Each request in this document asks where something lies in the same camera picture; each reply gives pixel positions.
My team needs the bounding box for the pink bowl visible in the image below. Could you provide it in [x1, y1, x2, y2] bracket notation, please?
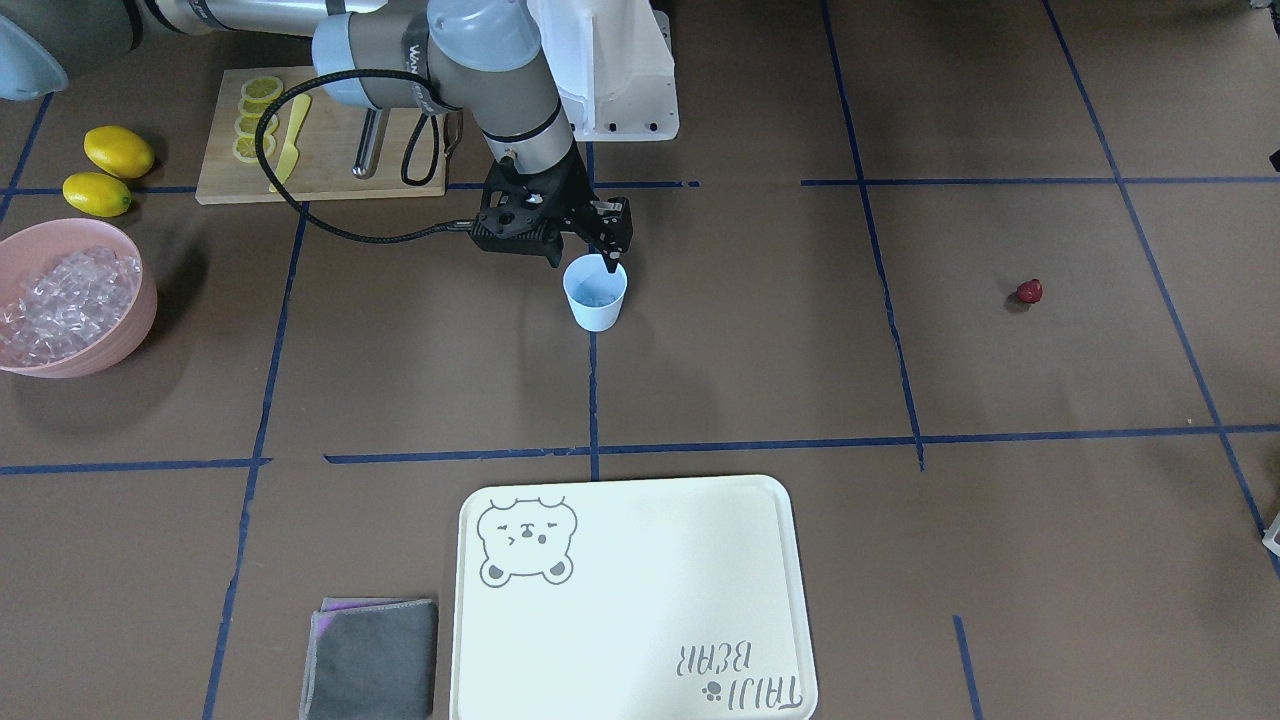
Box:
[1, 218, 157, 378]

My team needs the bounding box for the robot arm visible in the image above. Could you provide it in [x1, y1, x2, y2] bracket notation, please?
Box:
[3, 1, 632, 272]

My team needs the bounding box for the lower whole lemon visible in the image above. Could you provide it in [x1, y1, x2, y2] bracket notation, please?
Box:
[61, 172, 133, 218]

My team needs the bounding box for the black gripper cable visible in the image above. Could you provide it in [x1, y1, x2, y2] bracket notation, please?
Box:
[253, 69, 481, 245]

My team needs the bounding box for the steel cylinder tool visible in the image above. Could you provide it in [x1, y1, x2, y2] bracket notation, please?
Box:
[351, 108, 389, 181]

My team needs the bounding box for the yellow plastic knife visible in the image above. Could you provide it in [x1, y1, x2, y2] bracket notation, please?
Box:
[274, 94, 312, 184]

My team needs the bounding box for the light blue plastic cup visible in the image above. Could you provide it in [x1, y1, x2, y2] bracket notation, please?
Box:
[562, 252, 628, 333]

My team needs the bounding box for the wooden cutting board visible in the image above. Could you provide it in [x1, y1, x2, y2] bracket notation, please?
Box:
[195, 67, 448, 206]

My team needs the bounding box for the white wire cup rack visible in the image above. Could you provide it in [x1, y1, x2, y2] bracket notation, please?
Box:
[1261, 515, 1280, 559]

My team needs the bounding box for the lemon slice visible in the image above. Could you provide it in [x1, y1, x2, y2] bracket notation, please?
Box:
[234, 115, 279, 140]
[238, 97, 275, 119]
[239, 76, 284, 102]

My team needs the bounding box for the grey folded cloth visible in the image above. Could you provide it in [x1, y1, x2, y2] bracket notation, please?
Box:
[298, 597, 439, 719]

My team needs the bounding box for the whole lemon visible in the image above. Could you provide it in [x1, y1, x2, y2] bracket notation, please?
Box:
[61, 172, 133, 218]
[82, 126, 156, 181]

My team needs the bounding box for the upper whole lemon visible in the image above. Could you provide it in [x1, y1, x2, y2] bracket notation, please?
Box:
[82, 126, 156, 181]

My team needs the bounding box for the lemon slice nearest board edge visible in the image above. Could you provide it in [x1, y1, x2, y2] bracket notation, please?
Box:
[230, 133, 276, 164]

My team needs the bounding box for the cream bear serving tray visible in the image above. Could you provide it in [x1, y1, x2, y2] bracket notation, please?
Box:
[448, 474, 819, 719]

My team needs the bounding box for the pile of clear ice cubes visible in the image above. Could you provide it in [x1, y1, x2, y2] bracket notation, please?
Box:
[1, 245, 142, 366]

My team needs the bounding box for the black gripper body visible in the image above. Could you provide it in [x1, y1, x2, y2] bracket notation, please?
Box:
[470, 154, 634, 255]

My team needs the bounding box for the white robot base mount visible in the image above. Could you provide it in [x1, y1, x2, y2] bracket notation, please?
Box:
[527, 1, 680, 143]

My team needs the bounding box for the red strawberry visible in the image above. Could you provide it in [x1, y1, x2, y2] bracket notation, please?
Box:
[1014, 278, 1044, 305]

